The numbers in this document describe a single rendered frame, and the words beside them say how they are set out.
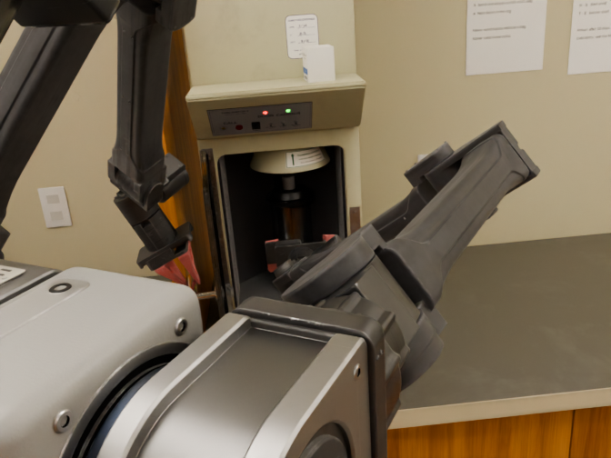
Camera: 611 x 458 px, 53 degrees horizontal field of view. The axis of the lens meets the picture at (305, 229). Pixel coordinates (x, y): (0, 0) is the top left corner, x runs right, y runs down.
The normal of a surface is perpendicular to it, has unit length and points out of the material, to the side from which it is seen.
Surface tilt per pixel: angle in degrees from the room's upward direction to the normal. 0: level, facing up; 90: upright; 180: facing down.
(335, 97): 135
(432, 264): 52
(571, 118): 90
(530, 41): 90
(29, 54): 74
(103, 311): 0
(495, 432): 90
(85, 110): 90
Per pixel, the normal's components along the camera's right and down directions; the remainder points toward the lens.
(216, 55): 0.07, 0.36
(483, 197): 0.60, -0.45
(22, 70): -0.27, 0.10
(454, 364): -0.07, -0.93
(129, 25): -0.57, 0.59
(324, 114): 0.10, 0.91
